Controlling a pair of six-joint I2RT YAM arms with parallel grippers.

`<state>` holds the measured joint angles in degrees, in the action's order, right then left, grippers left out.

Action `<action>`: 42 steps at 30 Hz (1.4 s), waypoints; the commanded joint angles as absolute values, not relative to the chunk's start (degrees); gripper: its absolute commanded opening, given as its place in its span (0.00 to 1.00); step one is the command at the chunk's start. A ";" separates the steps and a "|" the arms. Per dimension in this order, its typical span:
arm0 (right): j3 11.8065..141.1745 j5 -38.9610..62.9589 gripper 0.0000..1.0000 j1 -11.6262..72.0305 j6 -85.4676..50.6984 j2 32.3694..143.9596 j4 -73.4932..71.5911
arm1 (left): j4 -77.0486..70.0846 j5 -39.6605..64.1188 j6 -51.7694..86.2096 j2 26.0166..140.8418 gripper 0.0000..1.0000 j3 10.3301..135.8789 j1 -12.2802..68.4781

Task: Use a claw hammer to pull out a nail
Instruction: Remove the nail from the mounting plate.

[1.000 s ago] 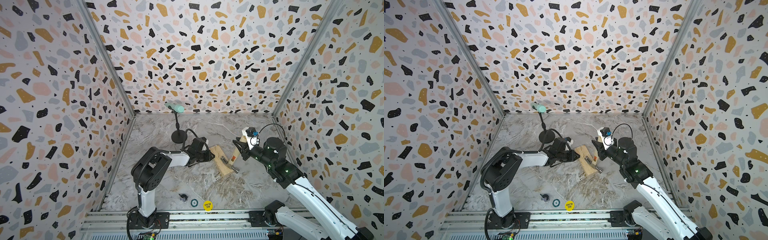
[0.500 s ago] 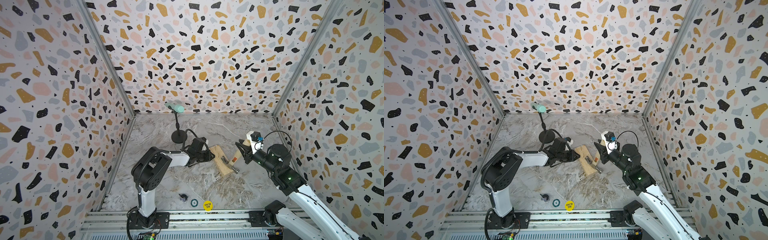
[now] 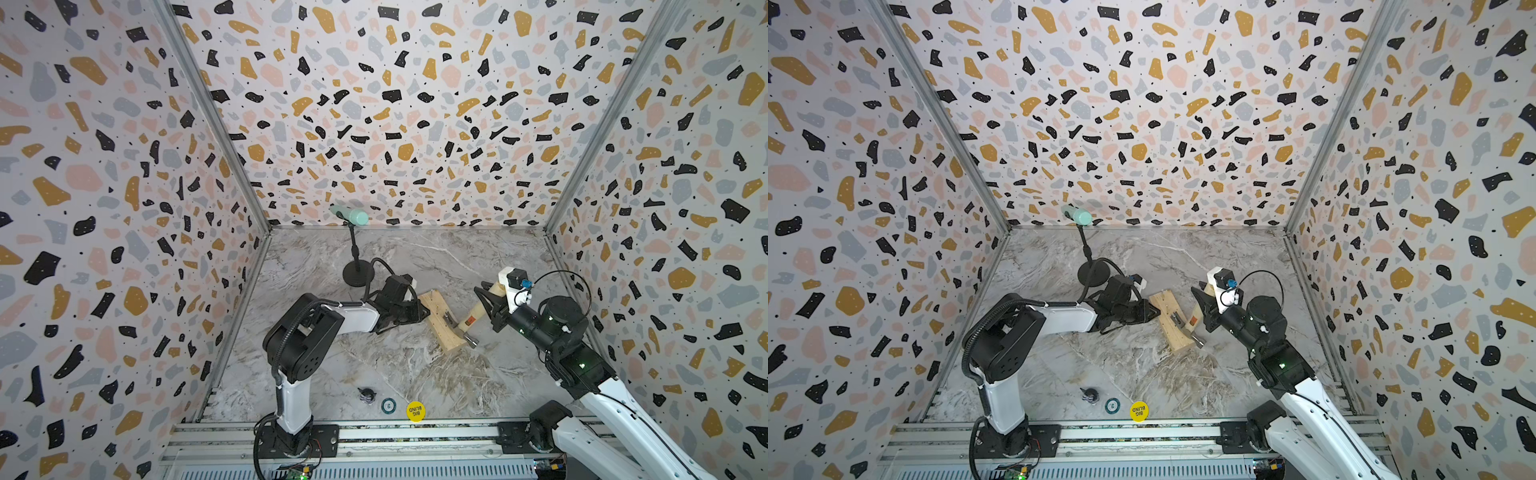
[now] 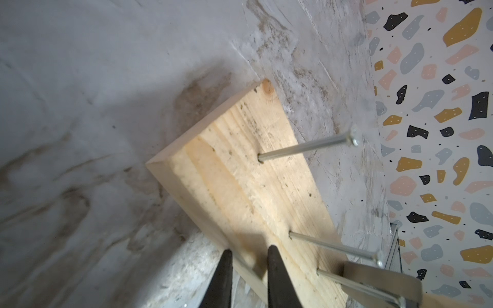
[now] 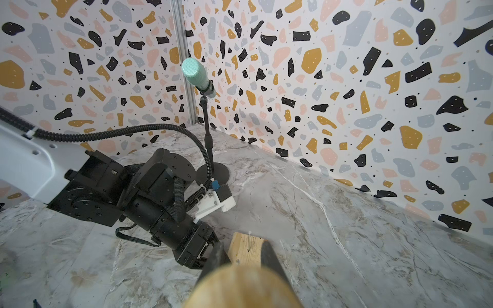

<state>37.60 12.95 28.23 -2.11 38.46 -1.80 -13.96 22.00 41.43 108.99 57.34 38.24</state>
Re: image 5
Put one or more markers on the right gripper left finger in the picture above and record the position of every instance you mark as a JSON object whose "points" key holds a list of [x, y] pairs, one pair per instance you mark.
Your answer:
{"points": [[217, 258]]}

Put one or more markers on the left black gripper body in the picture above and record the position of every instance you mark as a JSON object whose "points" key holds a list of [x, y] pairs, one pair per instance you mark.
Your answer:
{"points": [[187, 239]]}

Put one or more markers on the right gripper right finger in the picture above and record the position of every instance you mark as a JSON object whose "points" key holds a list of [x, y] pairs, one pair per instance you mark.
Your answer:
{"points": [[269, 260]]}

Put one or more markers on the wooden handle claw hammer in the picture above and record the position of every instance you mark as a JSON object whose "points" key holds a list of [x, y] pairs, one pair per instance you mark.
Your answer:
{"points": [[243, 286]]}

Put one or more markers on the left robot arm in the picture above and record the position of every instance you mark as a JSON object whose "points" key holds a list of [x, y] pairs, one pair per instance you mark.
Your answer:
{"points": [[91, 187]]}

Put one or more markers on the wooden block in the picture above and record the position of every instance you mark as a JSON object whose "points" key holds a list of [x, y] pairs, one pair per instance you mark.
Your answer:
{"points": [[245, 249]]}

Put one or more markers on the black microphone stand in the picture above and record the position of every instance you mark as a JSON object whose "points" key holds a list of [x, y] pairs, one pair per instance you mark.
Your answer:
{"points": [[220, 171]]}

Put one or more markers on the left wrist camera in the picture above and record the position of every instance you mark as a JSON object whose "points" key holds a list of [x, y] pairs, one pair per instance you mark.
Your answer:
{"points": [[219, 198]]}

